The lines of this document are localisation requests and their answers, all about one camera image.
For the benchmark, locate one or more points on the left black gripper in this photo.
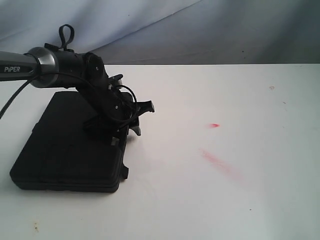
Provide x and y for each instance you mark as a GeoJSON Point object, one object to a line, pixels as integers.
{"type": "Point", "coordinates": [116, 108]}

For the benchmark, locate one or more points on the black plastic tool case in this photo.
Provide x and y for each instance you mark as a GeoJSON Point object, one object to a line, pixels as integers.
{"type": "Point", "coordinates": [60, 155]}

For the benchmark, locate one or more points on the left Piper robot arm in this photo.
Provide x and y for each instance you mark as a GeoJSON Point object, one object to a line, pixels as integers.
{"type": "Point", "coordinates": [54, 66]}

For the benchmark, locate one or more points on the grey backdrop cloth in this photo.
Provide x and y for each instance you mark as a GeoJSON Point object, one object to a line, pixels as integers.
{"type": "Point", "coordinates": [169, 32]}

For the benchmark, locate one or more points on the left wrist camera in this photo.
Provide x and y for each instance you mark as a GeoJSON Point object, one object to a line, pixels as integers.
{"type": "Point", "coordinates": [115, 80]}

